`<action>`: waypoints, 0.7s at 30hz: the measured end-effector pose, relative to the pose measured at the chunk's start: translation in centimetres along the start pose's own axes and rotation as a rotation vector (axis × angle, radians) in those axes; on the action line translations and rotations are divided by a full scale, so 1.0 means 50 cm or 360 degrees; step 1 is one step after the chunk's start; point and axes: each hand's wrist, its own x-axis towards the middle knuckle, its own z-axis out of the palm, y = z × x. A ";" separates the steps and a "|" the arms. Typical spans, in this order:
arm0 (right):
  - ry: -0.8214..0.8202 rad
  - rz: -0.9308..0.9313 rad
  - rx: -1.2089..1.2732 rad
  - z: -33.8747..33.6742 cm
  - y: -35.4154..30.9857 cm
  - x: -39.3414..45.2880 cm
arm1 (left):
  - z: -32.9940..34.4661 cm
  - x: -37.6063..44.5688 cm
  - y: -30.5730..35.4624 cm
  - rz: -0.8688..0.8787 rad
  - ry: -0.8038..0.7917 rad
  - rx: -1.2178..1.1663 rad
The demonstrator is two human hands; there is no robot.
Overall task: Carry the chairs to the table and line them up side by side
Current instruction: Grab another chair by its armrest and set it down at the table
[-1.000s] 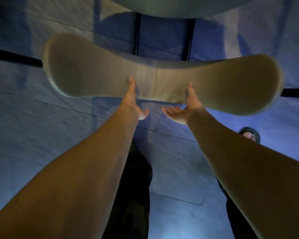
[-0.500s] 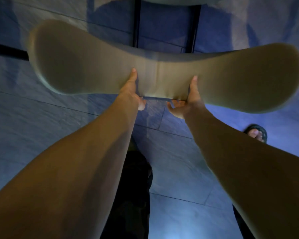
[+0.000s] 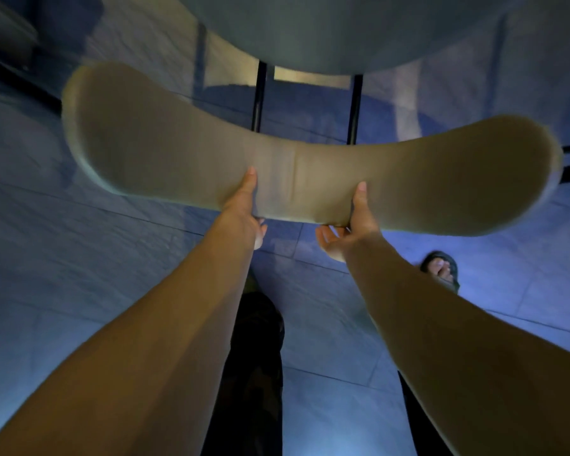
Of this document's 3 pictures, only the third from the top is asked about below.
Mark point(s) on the person's right hand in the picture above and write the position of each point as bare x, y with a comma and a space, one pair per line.
356, 230

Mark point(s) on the person's left hand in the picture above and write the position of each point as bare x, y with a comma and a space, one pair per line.
240, 216

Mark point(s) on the person's right thumb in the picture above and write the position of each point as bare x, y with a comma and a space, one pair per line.
360, 201

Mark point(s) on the person's left thumb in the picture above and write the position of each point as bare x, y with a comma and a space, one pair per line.
248, 187

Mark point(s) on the beige cloth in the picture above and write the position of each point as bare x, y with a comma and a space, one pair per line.
171, 142

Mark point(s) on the person's left forearm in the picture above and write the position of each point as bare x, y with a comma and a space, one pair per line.
137, 356

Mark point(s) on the person's right forearm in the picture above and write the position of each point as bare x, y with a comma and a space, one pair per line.
460, 365

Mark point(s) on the black metal table leg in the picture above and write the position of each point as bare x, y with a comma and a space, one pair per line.
259, 97
355, 109

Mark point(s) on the person's right foot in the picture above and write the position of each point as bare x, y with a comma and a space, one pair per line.
441, 270

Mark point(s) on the dark sandal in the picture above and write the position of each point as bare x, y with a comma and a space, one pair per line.
449, 263

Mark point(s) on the dark trousers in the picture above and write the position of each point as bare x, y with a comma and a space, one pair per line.
254, 375

